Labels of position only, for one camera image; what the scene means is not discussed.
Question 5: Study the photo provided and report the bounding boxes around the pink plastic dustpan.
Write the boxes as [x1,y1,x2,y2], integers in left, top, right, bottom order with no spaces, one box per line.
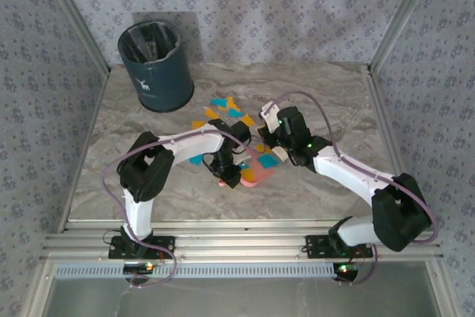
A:
[217,155,276,189]

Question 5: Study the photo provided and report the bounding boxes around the grey slotted cable duct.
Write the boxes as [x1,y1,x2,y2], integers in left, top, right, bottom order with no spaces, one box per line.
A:
[54,261,337,280]

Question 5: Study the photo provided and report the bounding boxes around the small controller board with LEDs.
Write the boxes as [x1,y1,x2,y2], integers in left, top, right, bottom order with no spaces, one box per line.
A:
[332,261,361,284]
[123,261,155,275]

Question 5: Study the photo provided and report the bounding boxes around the dark blue deer trash bin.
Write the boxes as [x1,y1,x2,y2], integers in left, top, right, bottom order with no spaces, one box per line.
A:
[117,21,195,113]

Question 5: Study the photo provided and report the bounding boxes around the aluminium extrusion rail bed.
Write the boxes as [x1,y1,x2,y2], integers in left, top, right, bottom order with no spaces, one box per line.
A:
[39,219,445,263]

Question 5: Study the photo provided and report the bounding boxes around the clear plastic bin liner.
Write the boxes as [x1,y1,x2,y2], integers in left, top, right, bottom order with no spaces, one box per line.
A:
[118,22,182,64]

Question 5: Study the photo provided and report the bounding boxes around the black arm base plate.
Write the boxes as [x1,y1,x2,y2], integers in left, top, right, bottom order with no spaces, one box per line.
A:
[304,234,373,260]
[108,235,176,261]

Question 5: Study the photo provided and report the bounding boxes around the aluminium frame post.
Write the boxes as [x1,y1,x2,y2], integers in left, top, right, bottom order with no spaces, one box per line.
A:
[368,0,443,75]
[36,0,111,75]

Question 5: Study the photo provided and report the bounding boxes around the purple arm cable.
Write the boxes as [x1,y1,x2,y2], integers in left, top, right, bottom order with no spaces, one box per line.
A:
[272,91,440,287]
[102,129,263,289]

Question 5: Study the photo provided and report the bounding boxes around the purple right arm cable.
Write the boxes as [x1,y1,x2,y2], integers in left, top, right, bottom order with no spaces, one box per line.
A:
[272,91,440,287]

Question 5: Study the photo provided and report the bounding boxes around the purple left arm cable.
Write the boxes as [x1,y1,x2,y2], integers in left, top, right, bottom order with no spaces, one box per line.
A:
[102,129,263,289]

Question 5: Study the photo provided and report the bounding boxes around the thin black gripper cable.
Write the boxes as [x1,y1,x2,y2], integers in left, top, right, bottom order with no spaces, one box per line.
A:
[202,152,220,180]

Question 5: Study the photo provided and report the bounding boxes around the grey sheet metal panel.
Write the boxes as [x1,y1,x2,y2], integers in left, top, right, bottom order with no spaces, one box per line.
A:
[39,275,446,317]

